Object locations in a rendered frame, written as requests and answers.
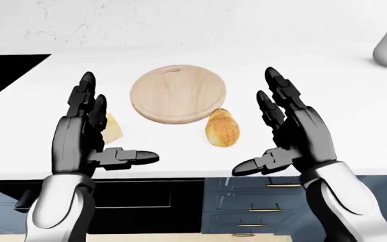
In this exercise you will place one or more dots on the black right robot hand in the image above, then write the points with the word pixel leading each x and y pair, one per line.
pixel 306 136

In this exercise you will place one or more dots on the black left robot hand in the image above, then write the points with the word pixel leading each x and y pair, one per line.
pixel 67 141

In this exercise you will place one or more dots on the yellow cheese wedge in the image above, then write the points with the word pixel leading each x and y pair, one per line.
pixel 113 129

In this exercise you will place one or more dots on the golden bread roll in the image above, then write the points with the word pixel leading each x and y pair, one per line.
pixel 222 128

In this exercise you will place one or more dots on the round wooden cutting board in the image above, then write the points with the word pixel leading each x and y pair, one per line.
pixel 178 93

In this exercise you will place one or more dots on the blue drawer cabinet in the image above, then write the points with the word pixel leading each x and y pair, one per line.
pixel 247 199

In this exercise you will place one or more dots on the black cooktop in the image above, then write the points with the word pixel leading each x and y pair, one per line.
pixel 2 75

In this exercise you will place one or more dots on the black oven front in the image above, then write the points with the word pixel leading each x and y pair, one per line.
pixel 139 201

